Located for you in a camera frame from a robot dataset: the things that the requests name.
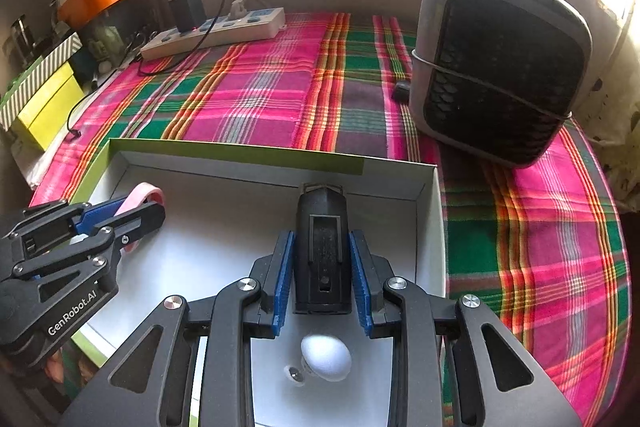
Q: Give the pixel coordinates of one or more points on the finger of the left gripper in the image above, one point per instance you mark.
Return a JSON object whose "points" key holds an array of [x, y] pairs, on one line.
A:
{"points": [[51, 223], [25, 262]]}

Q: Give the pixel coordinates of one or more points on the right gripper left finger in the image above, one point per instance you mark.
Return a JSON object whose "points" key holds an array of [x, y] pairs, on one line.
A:
{"points": [[149, 379]]}

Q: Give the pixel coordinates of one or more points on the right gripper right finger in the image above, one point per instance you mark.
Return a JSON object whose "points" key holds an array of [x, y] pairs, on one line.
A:
{"points": [[458, 344]]}

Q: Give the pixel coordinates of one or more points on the white mushroom toy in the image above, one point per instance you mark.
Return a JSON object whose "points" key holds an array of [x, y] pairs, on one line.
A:
{"points": [[323, 356]]}

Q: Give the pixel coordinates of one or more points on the black rectangular device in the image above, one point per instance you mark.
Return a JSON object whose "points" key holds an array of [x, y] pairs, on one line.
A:
{"points": [[322, 260]]}

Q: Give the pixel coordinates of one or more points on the green white cardboard tray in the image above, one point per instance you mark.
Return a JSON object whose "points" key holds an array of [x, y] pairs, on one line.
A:
{"points": [[226, 205]]}

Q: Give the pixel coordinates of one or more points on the yellow box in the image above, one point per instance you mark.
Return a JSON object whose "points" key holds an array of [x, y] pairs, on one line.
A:
{"points": [[45, 114]]}

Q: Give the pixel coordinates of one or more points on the plaid pink green cloth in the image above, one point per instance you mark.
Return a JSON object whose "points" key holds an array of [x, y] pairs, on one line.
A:
{"points": [[542, 246]]}

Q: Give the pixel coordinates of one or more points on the striped white box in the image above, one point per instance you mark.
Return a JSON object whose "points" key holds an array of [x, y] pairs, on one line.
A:
{"points": [[30, 82]]}

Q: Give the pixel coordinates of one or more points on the black charger adapter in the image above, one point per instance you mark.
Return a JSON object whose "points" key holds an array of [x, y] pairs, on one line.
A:
{"points": [[187, 14]]}

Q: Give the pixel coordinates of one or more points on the beige power strip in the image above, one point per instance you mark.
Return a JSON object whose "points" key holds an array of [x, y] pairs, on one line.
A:
{"points": [[255, 25]]}

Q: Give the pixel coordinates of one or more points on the cream dotted curtain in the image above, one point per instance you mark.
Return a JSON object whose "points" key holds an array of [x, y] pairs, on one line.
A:
{"points": [[609, 117]]}

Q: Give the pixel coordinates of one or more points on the grey portable heater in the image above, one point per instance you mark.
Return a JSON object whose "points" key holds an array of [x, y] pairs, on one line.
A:
{"points": [[497, 78]]}

